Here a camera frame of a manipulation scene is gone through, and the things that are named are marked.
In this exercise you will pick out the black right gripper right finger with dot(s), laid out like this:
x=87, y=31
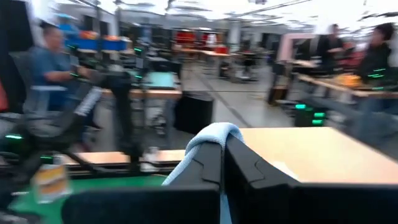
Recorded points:
x=245, y=168

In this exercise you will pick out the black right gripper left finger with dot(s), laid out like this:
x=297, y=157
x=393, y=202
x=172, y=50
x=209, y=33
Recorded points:
x=208, y=165

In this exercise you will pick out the light blue-grey microfiber towel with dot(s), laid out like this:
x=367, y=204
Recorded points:
x=214, y=132

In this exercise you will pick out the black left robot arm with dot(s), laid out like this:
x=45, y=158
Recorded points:
x=62, y=124

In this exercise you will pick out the black waste bin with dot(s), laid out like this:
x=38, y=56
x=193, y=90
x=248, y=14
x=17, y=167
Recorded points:
x=194, y=113

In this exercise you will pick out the green table mat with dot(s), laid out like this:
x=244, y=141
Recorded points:
x=93, y=185

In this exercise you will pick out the background wooden table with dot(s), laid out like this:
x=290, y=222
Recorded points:
x=342, y=87

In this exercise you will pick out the person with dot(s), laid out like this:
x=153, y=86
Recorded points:
x=376, y=59
x=53, y=62
x=332, y=43

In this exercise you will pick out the small clear box coloured contents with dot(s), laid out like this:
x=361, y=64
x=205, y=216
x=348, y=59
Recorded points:
x=51, y=183

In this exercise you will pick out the blue storage bin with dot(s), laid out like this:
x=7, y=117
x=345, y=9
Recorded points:
x=93, y=43

